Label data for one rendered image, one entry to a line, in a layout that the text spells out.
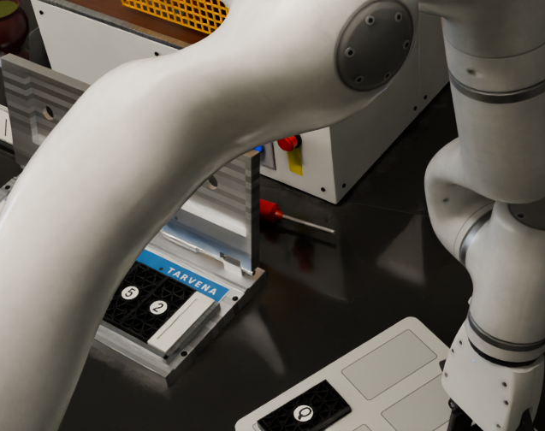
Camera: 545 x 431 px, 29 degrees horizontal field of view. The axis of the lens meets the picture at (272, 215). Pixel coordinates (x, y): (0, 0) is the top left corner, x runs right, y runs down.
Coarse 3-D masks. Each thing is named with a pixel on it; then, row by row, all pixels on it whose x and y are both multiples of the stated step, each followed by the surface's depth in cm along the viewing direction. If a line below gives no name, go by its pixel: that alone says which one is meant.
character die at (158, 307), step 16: (160, 288) 140; (176, 288) 140; (192, 288) 139; (144, 304) 137; (160, 304) 137; (176, 304) 138; (128, 320) 136; (144, 320) 136; (160, 320) 135; (144, 336) 134
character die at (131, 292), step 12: (144, 264) 143; (132, 276) 141; (144, 276) 142; (156, 276) 141; (120, 288) 140; (132, 288) 140; (144, 288) 140; (120, 300) 139; (132, 300) 138; (108, 312) 138; (120, 312) 138
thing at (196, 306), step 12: (192, 300) 137; (204, 300) 137; (180, 312) 136; (192, 312) 136; (204, 312) 136; (168, 324) 135; (180, 324) 135; (192, 324) 134; (156, 336) 133; (168, 336) 133; (180, 336) 133; (156, 348) 132; (168, 348) 132
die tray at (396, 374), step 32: (416, 320) 134; (352, 352) 131; (384, 352) 131; (416, 352) 130; (352, 384) 128; (384, 384) 127; (416, 384) 127; (256, 416) 126; (352, 416) 124; (384, 416) 124; (416, 416) 123; (448, 416) 123
